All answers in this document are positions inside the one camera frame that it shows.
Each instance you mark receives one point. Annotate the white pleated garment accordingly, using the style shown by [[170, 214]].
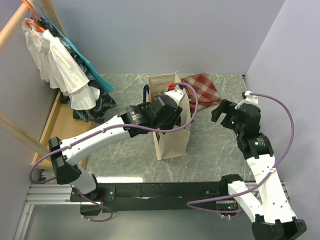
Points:
[[58, 68]]

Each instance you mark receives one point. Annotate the cream canvas tote bag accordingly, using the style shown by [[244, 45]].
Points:
[[173, 144]]

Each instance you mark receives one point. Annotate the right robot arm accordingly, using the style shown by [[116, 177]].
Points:
[[271, 215]]

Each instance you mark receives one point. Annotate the black base beam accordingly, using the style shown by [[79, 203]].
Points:
[[146, 196]]

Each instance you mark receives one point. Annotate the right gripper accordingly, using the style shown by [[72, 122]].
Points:
[[227, 107]]

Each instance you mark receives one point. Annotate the red plaid folded cloth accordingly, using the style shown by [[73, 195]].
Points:
[[205, 89]]

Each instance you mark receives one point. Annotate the aluminium frame rail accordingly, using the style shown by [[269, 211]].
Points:
[[41, 194]]

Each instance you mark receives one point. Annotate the orange hanger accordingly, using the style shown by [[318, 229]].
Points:
[[33, 20]]

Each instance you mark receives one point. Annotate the teal garment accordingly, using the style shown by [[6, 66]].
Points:
[[89, 68]]

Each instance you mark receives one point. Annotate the dark floral garment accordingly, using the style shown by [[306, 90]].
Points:
[[102, 104]]

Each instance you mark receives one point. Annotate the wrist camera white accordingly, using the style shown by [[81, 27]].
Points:
[[247, 98], [177, 94]]

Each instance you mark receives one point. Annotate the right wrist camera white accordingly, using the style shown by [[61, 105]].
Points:
[[247, 98]]

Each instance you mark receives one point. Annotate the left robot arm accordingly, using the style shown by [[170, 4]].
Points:
[[135, 120]]

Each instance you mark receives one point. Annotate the wooden clothes rack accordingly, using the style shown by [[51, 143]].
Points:
[[60, 122]]

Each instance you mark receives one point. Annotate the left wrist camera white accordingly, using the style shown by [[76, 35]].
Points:
[[177, 94]]

